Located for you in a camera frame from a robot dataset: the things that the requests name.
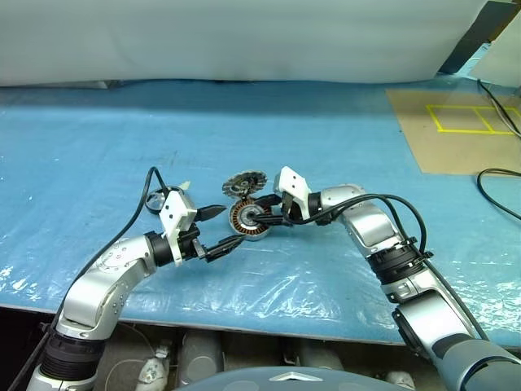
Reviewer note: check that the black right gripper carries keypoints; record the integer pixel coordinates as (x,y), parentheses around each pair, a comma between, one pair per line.
(296,216)

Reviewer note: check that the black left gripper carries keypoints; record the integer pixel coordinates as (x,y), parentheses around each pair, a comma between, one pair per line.
(189,244)

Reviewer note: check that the silver motor housing copper windings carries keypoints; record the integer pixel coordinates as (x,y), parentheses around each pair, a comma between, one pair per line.
(240,228)

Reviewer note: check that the silver spoked rotor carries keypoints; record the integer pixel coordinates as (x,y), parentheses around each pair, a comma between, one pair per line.
(243,185)

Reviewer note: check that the round grey motor lid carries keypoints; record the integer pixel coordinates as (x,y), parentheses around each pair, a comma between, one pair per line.
(156,201)

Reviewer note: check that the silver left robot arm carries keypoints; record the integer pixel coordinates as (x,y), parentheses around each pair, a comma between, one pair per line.
(102,285)

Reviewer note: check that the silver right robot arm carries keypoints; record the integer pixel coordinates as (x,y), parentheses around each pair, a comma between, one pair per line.
(407,285)

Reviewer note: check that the blue plastic table cover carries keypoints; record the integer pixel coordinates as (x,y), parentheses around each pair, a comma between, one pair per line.
(264,134)

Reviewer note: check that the large grey cylinder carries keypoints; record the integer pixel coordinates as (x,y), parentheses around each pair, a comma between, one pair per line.
(199,354)

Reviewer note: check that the small grey cylinder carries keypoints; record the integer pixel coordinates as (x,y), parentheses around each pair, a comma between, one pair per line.
(321,354)

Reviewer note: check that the white bag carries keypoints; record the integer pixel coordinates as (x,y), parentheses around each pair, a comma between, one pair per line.
(152,368)

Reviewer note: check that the grey robot torso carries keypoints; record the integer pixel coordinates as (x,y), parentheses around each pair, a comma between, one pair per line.
(260,380)

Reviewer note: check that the white foam backdrop sheet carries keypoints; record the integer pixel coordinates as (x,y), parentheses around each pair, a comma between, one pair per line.
(244,36)

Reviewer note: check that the brown cardboard sheet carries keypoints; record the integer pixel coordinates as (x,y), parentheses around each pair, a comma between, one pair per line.
(439,155)

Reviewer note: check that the white board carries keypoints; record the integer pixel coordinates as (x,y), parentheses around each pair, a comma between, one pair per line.
(502,61)

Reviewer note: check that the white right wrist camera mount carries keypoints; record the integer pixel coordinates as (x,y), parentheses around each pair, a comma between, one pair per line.
(294,183)

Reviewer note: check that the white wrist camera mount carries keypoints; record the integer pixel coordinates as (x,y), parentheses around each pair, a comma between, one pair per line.
(294,183)
(175,212)

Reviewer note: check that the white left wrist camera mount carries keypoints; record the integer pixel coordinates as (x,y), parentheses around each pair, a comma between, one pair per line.
(175,212)

